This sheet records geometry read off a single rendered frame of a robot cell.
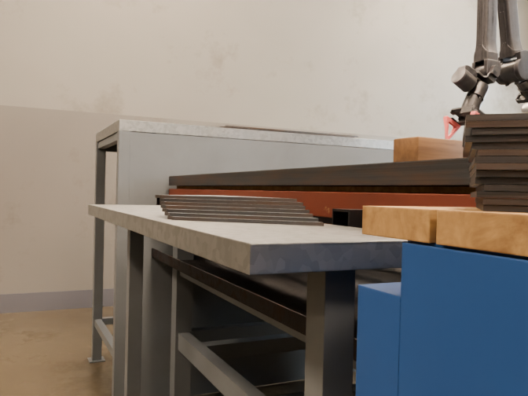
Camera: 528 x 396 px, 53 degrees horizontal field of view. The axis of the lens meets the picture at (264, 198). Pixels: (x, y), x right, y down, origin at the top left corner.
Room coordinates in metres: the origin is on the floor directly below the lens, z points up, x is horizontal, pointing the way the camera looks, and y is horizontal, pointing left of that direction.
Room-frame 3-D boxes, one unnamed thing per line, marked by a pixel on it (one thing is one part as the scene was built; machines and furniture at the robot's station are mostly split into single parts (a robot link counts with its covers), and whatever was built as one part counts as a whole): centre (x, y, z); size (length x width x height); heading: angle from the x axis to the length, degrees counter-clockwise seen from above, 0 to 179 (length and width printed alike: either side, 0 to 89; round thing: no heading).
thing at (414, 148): (0.95, -0.29, 0.88); 0.12 x 0.06 x 0.05; 120
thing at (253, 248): (1.11, 0.15, 0.73); 1.20 x 0.26 x 0.03; 25
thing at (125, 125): (2.48, 0.07, 1.03); 1.30 x 0.60 x 0.04; 115
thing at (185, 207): (0.97, 0.09, 0.77); 0.45 x 0.20 x 0.04; 25
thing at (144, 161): (2.23, -0.05, 0.50); 1.30 x 0.04 x 1.01; 115
